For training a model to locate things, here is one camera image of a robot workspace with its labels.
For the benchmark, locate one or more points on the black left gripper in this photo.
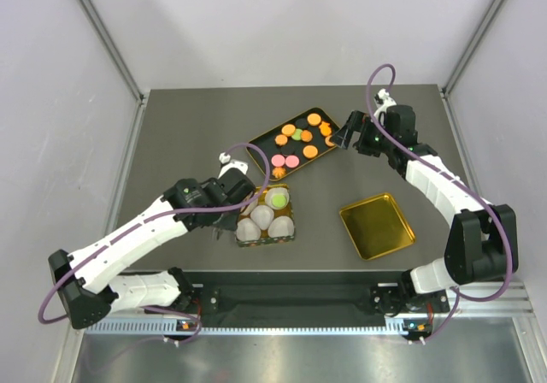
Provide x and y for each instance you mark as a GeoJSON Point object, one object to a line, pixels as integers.
{"type": "Point", "coordinates": [229, 223]}

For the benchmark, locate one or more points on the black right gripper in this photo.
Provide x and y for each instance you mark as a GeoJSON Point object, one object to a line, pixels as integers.
{"type": "Point", "coordinates": [359, 122]}

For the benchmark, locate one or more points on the green round cookie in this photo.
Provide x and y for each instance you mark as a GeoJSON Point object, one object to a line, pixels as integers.
{"type": "Point", "coordinates": [279, 200]}

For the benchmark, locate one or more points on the black sandwich cookie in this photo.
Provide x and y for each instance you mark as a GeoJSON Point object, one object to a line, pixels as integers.
{"type": "Point", "coordinates": [301, 123]}
{"type": "Point", "coordinates": [288, 149]}

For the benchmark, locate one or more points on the orange round cookie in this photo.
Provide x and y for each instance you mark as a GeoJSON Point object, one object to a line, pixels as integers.
{"type": "Point", "coordinates": [310, 152]}
{"type": "Point", "coordinates": [314, 119]}
{"type": "Point", "coordinates": [281, 140]}
{"type": "Point", "coordinates": [288, 130]}

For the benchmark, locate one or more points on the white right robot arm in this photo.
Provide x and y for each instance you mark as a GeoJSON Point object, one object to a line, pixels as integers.
{"type": "Point", "coordinates": [482, 243]}

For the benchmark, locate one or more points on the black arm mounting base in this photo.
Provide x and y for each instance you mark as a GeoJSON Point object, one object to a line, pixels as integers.
{"type": "Point", "coordinates": [305, 298]}

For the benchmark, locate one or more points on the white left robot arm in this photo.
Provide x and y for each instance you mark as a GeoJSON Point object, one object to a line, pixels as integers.
{"type": "Point", "coordinates": [91, 282]}

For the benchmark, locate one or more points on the orange bear cookie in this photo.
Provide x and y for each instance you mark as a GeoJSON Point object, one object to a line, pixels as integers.
{"type": "Point", "coordinates": [325, 129]}

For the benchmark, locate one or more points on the orange round cookie right edge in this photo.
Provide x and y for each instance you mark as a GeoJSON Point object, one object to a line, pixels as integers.
{"type": "Point", "coordinates": [328, 141]}

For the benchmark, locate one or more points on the white paper cup top-left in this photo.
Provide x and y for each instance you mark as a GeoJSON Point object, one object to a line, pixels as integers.
{"type": "Point", "coordinates": [249, 208]}

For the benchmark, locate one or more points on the orange round cookie top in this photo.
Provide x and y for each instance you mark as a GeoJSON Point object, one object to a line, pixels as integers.
{"type": "Point", "coordinates": [314, 119]}

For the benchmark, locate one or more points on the white paper cup bottom-left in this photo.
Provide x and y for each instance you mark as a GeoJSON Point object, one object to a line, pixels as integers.
{"type": "Point", "coordinates": [247, 231]}

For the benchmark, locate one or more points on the green and orange cookie pair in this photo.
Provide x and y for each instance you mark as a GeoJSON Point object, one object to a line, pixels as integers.
{"type": "Point", "coordinates": [302, 135]}

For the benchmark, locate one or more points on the white paper cup centre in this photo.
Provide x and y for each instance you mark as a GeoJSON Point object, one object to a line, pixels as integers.
{"type": "Point", "coordinates": [263, 216]}

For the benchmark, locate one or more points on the black sandwich cookie top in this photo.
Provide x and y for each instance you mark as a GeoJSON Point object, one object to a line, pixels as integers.
{"type": "Point", "coordinates": [301, 123]}

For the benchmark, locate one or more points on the square green cookie tin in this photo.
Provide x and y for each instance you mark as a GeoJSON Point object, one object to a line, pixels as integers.
{"type": "Point", "coordinates": [265, 239]}

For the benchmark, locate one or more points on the black gold-rimmed cookie tray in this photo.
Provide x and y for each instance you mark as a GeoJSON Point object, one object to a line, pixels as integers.
{"type": "Point", "coordinates": [265, 141]}

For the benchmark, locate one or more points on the white paper cup top-right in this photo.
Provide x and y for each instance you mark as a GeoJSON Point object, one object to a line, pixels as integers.
{"type": "Point", "coordinates": [273, 191]}

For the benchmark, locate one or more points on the pink sandwich cookie right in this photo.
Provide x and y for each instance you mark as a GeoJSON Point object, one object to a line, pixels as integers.
{"type": "Point", "coordinates": [292, 161]}

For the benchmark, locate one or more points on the pink sandwich cookie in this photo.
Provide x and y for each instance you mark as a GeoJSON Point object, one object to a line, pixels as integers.
{"type": "Point", "coordinates": [292, 161]}
{"type": "Point", "coordinates": [278, 161]}

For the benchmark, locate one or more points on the orange star meringue cookie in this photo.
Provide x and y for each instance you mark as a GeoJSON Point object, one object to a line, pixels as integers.
{"type": "Point", "coordinates": [279, 173]}

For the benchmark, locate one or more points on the white paper cup bottom-right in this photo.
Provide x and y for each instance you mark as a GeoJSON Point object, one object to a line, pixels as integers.
{"type": "Point", "coordinates": [282, 226]}

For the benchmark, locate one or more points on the pink sandwich cookie left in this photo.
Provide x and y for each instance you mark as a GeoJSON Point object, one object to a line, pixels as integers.
{"type": "Point", "coordinates": [278, 161]}

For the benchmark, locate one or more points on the gold tin lid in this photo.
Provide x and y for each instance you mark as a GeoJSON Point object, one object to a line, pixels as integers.
{"type": "Point", "coordinates": [376, 226]}

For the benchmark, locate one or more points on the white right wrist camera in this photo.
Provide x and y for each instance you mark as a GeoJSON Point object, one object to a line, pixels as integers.
{"type": "Point", "coordinates": [383, 101]}

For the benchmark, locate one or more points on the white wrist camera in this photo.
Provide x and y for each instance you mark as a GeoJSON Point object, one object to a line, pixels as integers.
{"type": "Point", "coordinates": [227, 163]}
{"type": "Point", "coordinates": [383, 101]}

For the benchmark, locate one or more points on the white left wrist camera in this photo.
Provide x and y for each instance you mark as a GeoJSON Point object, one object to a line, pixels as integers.
{"type": "Point", "coordinates": [227, 163]}

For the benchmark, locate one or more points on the aluminium slotted cable rail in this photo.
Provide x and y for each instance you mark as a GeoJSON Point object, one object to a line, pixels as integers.
{"type": "Point", "coordinates": [171, 326]}

